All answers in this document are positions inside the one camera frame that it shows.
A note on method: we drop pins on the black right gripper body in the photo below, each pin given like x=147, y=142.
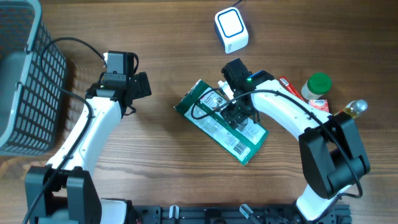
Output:
x=240, y=113

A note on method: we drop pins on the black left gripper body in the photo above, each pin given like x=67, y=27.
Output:
x=141, y=86

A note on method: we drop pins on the green 3M package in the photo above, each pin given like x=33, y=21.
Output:
x=242, y=142

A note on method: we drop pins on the red stick packet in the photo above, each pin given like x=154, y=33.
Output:
x=289, y=87

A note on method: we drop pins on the red tissue pack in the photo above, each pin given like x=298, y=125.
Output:
x=319, y=104

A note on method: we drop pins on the green lid jar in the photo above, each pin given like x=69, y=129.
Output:
x=316, y=86

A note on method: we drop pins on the yellow liquid bottle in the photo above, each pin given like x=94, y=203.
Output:
x=355, y=108

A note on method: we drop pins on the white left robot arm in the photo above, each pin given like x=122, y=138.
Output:
x=63, y=191

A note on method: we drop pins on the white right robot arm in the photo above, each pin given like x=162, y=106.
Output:
x=332, y=152

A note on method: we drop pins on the white barcode scanner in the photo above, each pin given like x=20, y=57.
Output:
x=231, y=30

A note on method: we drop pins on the grey mesh basket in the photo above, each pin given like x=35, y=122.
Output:
x=30, y=96

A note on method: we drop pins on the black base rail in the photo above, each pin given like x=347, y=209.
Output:
x=279, y=213

